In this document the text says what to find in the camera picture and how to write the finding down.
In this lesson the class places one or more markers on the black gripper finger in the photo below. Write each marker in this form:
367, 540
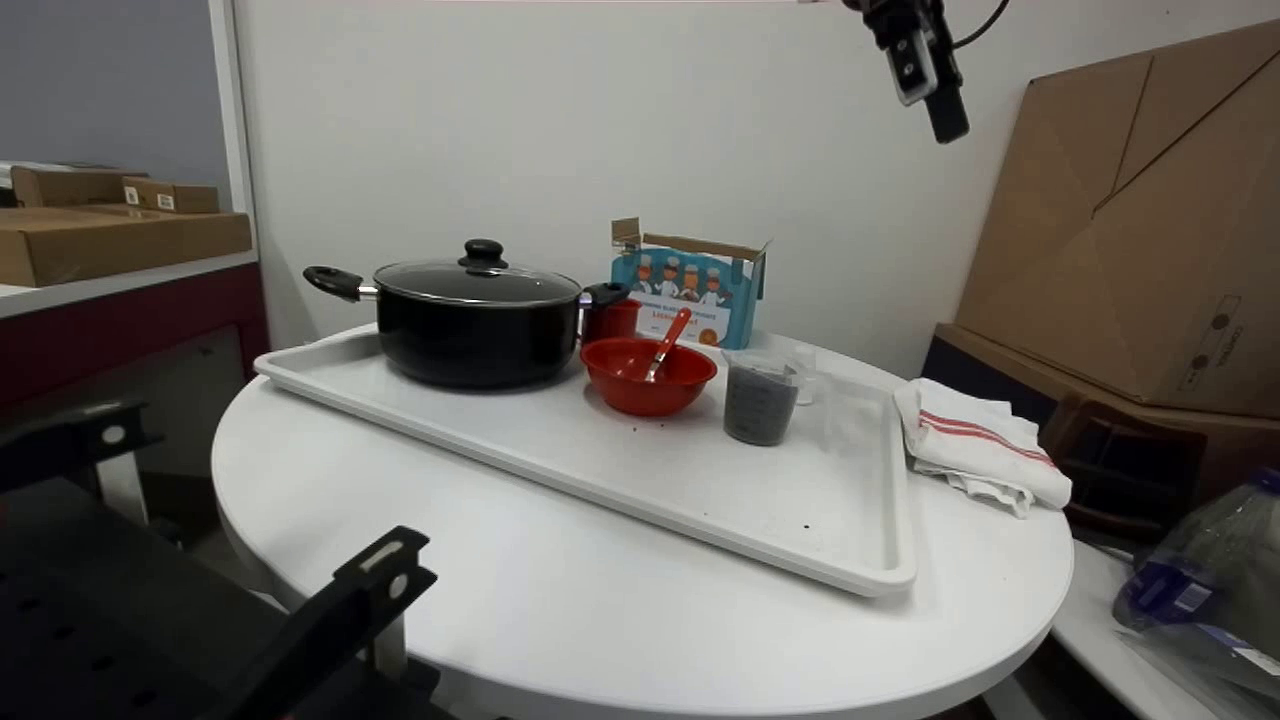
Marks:
947, 105
914, 64

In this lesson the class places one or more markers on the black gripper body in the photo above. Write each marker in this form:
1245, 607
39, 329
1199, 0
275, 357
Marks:
896, 18

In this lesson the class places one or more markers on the orange bowl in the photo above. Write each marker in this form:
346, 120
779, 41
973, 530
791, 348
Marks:
641, 387

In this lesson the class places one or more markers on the large brown cardboard sheet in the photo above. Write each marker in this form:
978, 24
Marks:
1144, 243

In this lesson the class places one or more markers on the blue printed cardboard box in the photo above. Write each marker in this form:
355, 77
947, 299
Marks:
693, 281

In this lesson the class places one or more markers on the white towel red stripes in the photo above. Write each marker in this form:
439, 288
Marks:
973, 445

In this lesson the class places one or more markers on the orange plastic spoon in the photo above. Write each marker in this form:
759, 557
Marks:
667, 341

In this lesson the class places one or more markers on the dark red cup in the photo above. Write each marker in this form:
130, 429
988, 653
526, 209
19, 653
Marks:
615, 320

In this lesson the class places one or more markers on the dark wooden rack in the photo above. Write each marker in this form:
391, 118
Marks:
1125, 466

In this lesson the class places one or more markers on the glass pot lid black knob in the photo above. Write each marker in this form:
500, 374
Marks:
475, 281

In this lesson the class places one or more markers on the white plastic tray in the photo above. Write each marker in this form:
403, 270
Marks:
602, 466

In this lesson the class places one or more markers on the black cooking pot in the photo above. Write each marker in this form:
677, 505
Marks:
463, 341

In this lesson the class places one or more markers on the clear plastic bag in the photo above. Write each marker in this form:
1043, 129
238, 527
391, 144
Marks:
1223, 587

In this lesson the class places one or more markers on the wide flat cardboard box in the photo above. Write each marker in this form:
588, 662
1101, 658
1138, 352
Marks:
122, 243

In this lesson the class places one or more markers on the red cabinet white top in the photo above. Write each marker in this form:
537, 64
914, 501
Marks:
122, 326

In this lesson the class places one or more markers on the small cardboard box with labels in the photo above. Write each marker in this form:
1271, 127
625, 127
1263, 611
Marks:
83, 187

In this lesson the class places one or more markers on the black metal bracket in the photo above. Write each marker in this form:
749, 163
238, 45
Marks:
343, 613
72, 441

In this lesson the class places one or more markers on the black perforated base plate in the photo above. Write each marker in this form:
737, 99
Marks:
93, 613

